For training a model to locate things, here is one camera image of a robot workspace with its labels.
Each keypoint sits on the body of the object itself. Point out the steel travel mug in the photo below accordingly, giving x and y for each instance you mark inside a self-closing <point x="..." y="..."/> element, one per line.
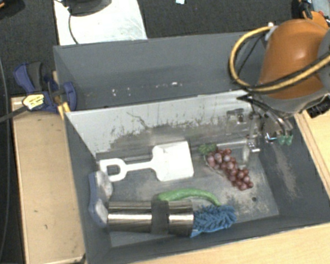
<point x="131" y="220"/>

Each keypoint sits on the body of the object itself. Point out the black cylinder on white bracket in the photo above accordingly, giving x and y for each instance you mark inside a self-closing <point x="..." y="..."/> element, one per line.
<point x="320" y="108"/>

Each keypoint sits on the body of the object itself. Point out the purple toy grape bunch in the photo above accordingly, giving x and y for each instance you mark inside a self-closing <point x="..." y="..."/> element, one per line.
<point x="233" y="170"/>

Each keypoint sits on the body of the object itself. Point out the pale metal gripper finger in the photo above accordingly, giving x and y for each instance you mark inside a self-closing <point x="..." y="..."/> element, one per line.
<point x="247" y="153"/>
<point x="235" y="119"/>

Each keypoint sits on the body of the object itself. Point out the white toy shovel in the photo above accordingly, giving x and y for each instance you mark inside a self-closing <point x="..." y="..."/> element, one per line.
<point x="173" y="161"/>

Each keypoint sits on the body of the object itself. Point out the grey metal bin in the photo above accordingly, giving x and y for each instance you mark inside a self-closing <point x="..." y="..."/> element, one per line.
<point x="156" y="69"/>

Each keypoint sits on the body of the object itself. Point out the pale wood board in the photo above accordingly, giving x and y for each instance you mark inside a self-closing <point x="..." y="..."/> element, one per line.
<point x="45" y="186"/>

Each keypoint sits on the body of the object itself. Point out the blue and white plastic object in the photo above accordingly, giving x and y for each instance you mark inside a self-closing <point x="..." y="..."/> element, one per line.
<point x="98" y="208"/>

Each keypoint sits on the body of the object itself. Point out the green toy chili pepper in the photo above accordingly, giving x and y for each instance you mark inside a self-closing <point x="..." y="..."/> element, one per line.
<point x="188" y="194"/>

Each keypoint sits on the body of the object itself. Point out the blue microfibre duster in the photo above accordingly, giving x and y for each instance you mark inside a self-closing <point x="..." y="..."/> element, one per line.
<point x="214" y="219"/>

